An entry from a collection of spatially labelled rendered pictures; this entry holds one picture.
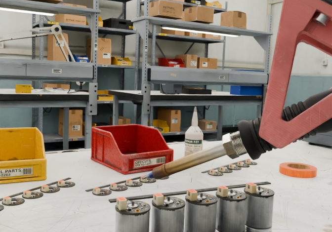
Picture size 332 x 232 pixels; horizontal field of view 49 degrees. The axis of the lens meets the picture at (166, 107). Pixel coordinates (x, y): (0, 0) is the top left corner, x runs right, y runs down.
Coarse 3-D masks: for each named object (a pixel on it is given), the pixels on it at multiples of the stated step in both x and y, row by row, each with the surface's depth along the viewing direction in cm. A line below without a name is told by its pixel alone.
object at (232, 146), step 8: (224, 136) 22; (232, 136) 22; (240, 136) 21; (224, 144) 22; (232, 144) 22; (240, 144) 21; (200, 152) 23; (208, 152) 22; (216, 152) 22; (224, 152) 22; (232, 152) 21; (240, 152) 21; (176, 160) 23; (184, 160) 23; (192, 160) 23; (200, 160) 22; (208, 160) 22; (160, 168) 24; (168, 168) 23; (176, 168) 23; (184, 168) 23; (160, 176) 24
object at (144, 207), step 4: (136, 200) 27; (116, 204) 26; (128, 204) 26; (140, 204) 26; (144, 204) 26; (148, 204) 26; (116, 208) 25; (128, 208) 25; (136, 208) 25; (140, 208) 25; (144, 208) 25; (148, 208) 25; (120, 212) 25; (124, 212) 24; (128, 212) 24; (132, 212) 24; (136, 212) 25; (140, 212) 25; (144, 212) 25
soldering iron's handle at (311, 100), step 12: (312, 96) 20; (324, 96) 20; (288, 108) 20; (300, 108) 20; (252, 120) 21; (288, 120) 20; (240, 132) 21; (252, 132) 21; (312, 132) 20; (324, 132) 20; (252, 144) 21; (264, 144) 21; (252, 156) 21
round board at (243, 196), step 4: (216, 192) 30; (236, 192) 30; (240, 192) 29; (220, 196) 28; (228, 196) 28; (232, 196) 28; (236, 196) 29; (240, 196) 29; (244, 196) 29; (232, 200) 28; (236, 200) 28; (240, 200) 28
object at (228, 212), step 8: (224, 200) 28; (216, 208) 29; (224, 208) 28; (232, 208) 28; (240, 208) 28; (216, 216) 29; (224, 216) 28; (232, 216) 28; (240, 216) 28; (216, 224) 29; (224, 224) 28; (232, 224) 28; (240, 224) 28
